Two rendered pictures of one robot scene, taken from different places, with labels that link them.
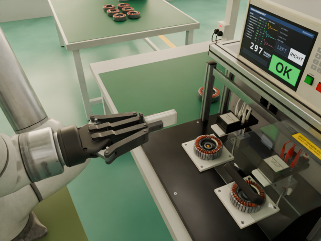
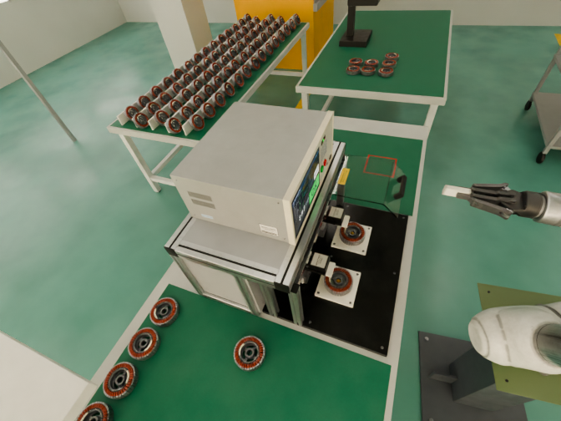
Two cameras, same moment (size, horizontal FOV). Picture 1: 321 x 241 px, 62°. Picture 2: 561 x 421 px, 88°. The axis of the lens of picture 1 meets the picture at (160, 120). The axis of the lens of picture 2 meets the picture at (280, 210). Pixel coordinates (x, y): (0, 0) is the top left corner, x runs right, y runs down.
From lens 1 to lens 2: 1.24 m
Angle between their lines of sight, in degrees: 80
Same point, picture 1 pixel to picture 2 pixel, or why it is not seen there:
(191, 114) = (298, 344)
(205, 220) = (388, 245)
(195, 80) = (222, 407)
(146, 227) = not seen: hidden behind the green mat
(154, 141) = (374, 333)
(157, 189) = (402, 290)
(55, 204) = not seen: hidden behind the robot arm
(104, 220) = not seen: outside the picture
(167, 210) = (406, 271)
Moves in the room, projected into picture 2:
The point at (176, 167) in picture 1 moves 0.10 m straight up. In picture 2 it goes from (376, 291) to (380, 279)
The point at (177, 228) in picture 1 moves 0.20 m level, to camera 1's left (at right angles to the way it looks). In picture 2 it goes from (406, 257) to (454, 286)
